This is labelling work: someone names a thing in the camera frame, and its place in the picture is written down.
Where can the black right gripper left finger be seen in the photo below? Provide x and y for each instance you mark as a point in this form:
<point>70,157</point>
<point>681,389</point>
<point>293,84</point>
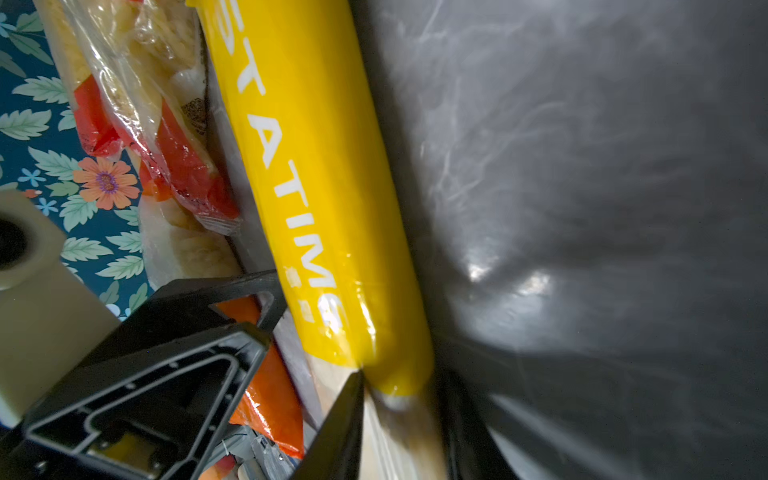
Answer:
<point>336,451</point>

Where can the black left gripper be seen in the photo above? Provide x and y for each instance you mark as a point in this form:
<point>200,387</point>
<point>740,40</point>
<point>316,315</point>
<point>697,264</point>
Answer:
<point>71,433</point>

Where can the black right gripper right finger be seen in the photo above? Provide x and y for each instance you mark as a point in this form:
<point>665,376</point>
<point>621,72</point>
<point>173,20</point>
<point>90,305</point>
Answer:
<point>471,452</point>

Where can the yellow spaghetti bag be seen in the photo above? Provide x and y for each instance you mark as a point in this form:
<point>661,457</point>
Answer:
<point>294,86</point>

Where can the orange macaroni pasta bag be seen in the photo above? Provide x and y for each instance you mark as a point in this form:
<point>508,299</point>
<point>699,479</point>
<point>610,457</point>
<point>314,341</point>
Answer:
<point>205,368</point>

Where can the red fusilli pasta bag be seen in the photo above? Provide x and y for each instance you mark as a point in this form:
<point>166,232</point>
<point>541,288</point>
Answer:
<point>137,79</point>

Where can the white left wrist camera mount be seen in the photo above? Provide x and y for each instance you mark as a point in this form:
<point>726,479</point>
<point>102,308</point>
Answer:
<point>50,320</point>

